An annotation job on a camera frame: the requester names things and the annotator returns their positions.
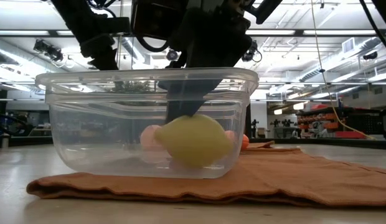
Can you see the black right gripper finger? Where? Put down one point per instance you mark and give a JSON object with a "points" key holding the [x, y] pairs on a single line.
{"points": [[183, 99]]}

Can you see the yellow toy lemon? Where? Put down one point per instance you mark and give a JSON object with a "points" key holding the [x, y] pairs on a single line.
{"points": [[196, 143]]}

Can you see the pink toy peach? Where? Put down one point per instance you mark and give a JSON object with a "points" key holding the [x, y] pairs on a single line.
{"points": [[147, 138]]}

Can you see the small pink toy fruit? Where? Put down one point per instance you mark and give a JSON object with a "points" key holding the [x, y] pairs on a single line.
{"points": [[230, 135]]}

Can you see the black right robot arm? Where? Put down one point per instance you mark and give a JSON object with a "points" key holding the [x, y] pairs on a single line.
{"points": [[264, 9]]}

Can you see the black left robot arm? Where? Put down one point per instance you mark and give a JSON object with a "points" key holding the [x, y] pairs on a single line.
{"points": [[96, 46]]}

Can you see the small black background robot arm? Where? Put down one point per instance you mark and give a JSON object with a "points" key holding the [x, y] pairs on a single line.
{"points": [[285, 123], [254, 125], [275, 123]]}

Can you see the clear plastic tupperware container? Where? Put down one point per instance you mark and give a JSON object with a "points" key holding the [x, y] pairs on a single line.
{"points": [[87, 130]]}

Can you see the green artificial plant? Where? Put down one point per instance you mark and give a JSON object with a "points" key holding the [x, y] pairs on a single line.
{"points": [[130, 87]]}

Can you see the long ceiling light strip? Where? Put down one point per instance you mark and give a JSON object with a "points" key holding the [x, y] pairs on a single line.
{"points": [[339, 32], [271, 32], [21, 32]]}

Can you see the black background pillar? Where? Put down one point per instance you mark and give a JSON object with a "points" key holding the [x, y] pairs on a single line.
{"points": [[248, 121]]}

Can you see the orange cloth mat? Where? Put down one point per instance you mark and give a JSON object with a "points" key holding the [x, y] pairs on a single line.
{"points": [[274, 177]]}

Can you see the white ceiling air vent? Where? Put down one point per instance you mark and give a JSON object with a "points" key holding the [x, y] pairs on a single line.
{"points": [[348, 45]]}

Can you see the black shelf with orange bins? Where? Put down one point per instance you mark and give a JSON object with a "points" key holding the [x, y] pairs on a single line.
{"points": [[351, 119]]}

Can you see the red storage bin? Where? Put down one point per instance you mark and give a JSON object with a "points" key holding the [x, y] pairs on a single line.
{"points": [[350, 134]]}

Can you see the dark background equipment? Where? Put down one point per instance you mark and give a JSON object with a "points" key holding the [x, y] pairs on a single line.
{"points": [[12, 124]]}

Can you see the white cup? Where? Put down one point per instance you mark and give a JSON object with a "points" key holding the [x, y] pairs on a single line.
{"points": [[5, 141]]}

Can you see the black ceiling camera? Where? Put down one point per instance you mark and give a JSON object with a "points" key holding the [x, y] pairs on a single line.
{"points": [[49, 51], [253, 53], [172, 55], [370, 56]]}

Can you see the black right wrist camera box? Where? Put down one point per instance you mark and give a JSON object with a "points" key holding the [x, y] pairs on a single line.
{"points": [[149, 18]]}

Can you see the silver ceiling air duct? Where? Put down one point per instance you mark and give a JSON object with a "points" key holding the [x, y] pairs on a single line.
{"points": [[330, 63]]}

